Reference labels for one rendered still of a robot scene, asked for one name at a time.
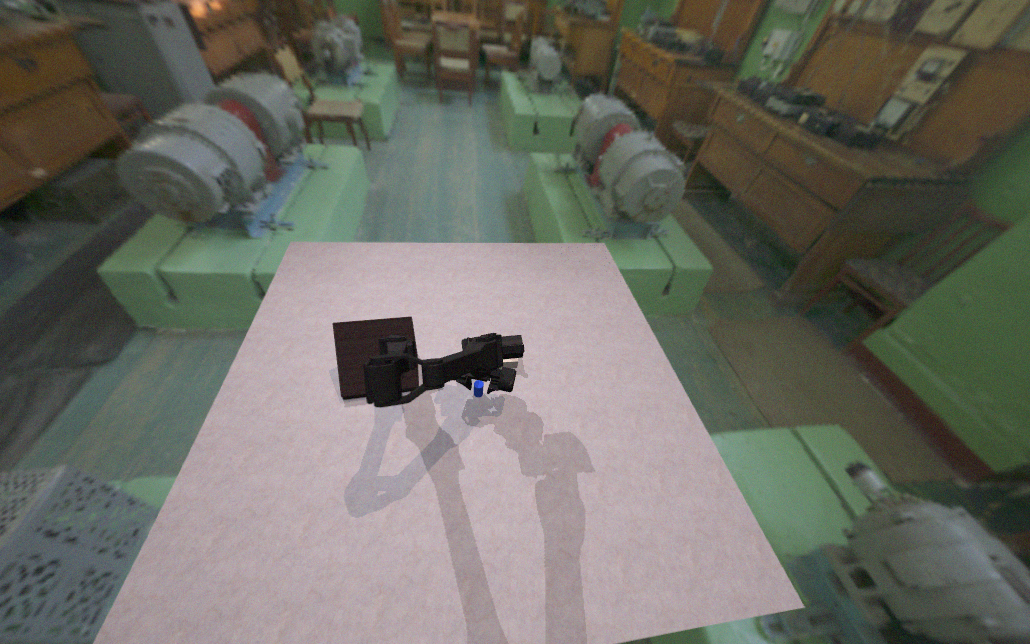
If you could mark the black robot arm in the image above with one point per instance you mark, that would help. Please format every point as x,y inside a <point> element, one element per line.
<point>382,373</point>

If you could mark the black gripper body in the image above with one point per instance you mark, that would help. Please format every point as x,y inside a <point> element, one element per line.
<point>504,378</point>

